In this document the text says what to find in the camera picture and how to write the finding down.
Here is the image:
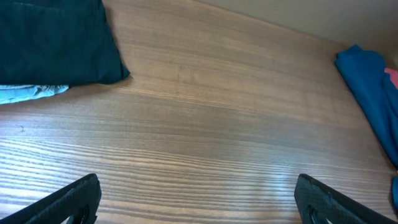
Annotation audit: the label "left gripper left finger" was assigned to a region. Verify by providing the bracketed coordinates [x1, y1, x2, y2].
[1, 174, 101, 224]

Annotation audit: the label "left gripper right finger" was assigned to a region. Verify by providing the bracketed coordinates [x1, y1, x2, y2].
[294, 174, 397, 224]

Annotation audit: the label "black shorts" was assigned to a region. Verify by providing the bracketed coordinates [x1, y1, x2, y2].
[1, 0, 130, 85]

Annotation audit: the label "folded light blue jeans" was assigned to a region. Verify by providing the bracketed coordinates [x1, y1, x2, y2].
[1, 85, 69, 105]

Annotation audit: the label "blue garment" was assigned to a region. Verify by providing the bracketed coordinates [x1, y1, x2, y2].
[334, 44, 398, 209]

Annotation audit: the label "red garment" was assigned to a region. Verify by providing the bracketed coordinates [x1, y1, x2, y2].
[384, 68, 398, 89]

